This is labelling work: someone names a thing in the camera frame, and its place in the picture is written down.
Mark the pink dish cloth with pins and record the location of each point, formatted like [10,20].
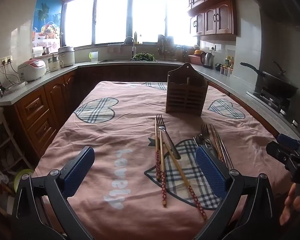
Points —
[114,49]

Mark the green round plate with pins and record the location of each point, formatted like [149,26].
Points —
[21,178]

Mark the dish rack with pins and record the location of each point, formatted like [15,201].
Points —
[167,47]

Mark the wooden lower cabinets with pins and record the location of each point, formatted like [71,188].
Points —
[45,102]

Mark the green vegetables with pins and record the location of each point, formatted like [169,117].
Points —
[143,56]

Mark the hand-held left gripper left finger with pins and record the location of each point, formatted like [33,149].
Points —
[77,170]

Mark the paper towel roll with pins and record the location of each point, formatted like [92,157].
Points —
[37,52]

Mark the metal faucet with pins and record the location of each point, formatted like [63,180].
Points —
[133,46]

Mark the pink plastic basin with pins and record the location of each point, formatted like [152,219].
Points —
[195,59]

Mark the wall poster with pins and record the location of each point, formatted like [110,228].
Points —
[47,20]

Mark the wooden upper cabinets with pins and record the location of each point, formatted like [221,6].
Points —
[215,5]

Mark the stainless steel kettle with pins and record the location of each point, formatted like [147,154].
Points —
[207,60]

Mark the small cream electric pot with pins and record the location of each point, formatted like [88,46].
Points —
[54,63]

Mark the bottle on window sill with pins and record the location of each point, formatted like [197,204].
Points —
[135,38]

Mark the white storage rack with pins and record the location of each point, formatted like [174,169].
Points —
[2,135]

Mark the white wall socket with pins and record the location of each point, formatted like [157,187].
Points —
[212,47]

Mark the person's right hand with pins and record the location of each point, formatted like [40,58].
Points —
[293,205]

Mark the black wok with lid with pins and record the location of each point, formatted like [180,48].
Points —
[277,81]

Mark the kitchen sink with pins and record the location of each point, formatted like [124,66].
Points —
[115,61]

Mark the orange bowl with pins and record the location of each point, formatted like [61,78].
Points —
[198,52]

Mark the spice jars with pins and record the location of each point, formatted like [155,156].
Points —
[225,70]

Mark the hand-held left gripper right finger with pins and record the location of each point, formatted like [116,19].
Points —
[210,170]

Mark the window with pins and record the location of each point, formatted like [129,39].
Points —
[115,17]

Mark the pink printed tablecloth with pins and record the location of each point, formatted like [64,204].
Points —
[120,135]

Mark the stainless steel fork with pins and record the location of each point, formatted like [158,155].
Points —
[206,135]
[166,135]

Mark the white and pink rice cooker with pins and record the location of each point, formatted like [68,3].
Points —
[32,69]

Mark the gas stove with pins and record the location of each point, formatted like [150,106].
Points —
[272,102]

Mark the range hood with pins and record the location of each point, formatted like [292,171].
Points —
[277,0]

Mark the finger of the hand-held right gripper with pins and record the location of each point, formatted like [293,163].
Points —
[287,141]
[277,151]

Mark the wooden cabinets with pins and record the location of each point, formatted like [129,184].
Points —
[45,102]
[215,5]

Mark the large white rice cooker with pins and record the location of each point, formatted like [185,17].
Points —
[67,56]

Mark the dark mug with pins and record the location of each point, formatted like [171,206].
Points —
[217,66]

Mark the wooden utensil holder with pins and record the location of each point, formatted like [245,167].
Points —
[186,91]

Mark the wall socket strip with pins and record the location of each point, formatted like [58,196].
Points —
[3,61]

